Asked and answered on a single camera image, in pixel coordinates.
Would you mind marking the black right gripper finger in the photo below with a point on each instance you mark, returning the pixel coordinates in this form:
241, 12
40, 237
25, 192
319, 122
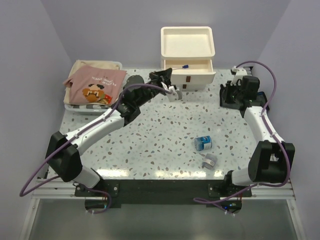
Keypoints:
225, 90
228, 103

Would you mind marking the blue label can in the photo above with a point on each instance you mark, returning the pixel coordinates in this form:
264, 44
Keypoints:
203, 143

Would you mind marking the blue cap ballpoint pen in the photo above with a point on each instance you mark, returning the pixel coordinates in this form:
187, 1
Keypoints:
181, 68

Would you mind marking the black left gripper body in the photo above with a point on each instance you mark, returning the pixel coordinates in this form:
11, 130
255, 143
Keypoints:
155, 79

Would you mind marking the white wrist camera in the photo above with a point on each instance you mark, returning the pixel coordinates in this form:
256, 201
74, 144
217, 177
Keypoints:
238, 73
172, 92

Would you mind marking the cream drawer organizer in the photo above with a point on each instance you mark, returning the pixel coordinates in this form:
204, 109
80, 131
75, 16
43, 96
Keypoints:
188, 45

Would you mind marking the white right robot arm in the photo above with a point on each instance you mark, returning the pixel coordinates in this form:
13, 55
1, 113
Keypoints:
271, 162

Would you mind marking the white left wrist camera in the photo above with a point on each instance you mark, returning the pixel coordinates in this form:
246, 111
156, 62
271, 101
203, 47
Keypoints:
172, 92

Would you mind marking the pink printed t-shirt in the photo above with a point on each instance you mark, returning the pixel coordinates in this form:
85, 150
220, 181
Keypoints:
96, 85

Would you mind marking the clear tape roll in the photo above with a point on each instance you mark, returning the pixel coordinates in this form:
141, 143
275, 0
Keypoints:
209, 161

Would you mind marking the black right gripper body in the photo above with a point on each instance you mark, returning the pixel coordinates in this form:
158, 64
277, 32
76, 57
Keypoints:
236, 94

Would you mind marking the aluminium frame rail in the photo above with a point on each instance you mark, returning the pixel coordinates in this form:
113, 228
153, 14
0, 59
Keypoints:
57, 189

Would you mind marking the grey pencil pouch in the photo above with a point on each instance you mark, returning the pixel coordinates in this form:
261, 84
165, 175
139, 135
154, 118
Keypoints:
261, 98

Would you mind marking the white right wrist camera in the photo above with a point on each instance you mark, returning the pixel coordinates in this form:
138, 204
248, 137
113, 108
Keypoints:
238, 73

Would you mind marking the white laundry tray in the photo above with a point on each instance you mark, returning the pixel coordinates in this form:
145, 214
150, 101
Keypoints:
92, 108

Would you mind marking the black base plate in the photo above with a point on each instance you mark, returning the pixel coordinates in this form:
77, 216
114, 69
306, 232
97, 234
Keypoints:
120, 192

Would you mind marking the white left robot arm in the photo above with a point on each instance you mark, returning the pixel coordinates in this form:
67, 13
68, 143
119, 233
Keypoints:
65, 150

